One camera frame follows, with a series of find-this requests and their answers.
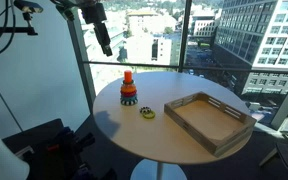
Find teal stacking ring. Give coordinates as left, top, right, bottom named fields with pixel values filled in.
left=120, top=95, right=139, bottom=102

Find magenta stacking ring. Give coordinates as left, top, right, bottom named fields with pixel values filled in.
left=120, top=91, right=138, bottom=99

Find dark equipment pile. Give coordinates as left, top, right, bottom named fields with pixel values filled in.
left=2, top=117, right=118, bottom=180

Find orange stacking ring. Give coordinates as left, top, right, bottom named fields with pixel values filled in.
left=120, top=85, right=138, bottom=95

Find wooden slatted tray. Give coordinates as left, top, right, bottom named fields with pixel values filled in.
left=163, top=91, right=258, bottom=159

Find white table pedestal base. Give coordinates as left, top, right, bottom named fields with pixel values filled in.
left=129, top=158, right=189, bottom=180

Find black hanging cable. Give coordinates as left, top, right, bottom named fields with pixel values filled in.
left=0, top=0, right=17, bottom=62

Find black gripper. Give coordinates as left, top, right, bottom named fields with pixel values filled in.
left=79, top=1, right=114, bottom=57

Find yellow green toothed ring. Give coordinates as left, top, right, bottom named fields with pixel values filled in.
left=141, top=108, right=157, bottom=120

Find camera on black stand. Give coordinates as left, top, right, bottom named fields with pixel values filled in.
left=0, top=0, right=45, bottom=37

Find small black white ring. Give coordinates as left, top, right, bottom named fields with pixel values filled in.
left=139, top=106, right=152, bottom=115

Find orange stacker post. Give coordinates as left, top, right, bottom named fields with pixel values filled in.
left=123, top=69, right=134, bottom=84

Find green box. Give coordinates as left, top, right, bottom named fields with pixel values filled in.
left=49, top=0, right=85, bottom=22

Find large black white base ring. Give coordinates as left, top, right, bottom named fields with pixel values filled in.
left=119, top=98, right=139, bottom=107

